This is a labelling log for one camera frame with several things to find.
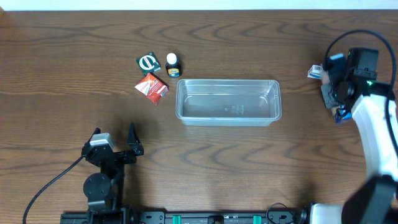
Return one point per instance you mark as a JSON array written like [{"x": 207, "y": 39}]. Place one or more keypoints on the black mounting rail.
[{"x": 127, "y": 215}]

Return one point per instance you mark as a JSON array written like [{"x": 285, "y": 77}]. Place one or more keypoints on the blue fever patch box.
[{"x": 341, "y": 114}]

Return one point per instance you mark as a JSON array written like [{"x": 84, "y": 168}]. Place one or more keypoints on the small dark medicine bottle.
[{"x": 173, "y": 67}]

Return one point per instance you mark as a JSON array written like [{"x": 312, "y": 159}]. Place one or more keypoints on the green square packet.
[{"x": 148, "y": 63}]

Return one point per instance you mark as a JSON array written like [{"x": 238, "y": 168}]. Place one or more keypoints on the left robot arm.
[{"x": 104, "y": 190}]

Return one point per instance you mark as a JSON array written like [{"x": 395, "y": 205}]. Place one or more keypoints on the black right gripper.
[{"x": 330, "y": 86}]

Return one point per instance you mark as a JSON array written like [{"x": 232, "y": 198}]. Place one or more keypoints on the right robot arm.
[{"x": 373, "y": 110}]

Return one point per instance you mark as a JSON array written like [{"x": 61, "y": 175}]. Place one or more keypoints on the white medicine box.
[{"x": 315, "y": 72}]

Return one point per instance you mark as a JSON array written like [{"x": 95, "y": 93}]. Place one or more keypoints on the red square packet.
[{"x": 152, "y": 88}]

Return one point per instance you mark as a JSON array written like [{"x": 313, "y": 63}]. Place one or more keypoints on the clear plastic container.
[{"x": 228, "y": 102}]

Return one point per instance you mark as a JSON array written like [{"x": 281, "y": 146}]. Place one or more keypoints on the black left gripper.
[{"x": 130, "y": 157}]

